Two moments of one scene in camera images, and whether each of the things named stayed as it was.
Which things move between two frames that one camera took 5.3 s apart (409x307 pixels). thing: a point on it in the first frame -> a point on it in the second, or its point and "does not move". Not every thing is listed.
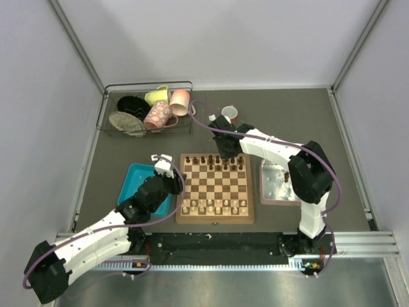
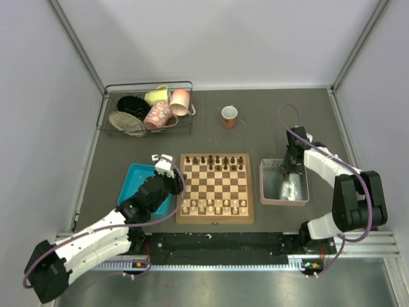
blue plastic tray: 135,174 does not move
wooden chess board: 217,191 does not move
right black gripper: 227,155 -> 287,167
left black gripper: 176,182 does not move
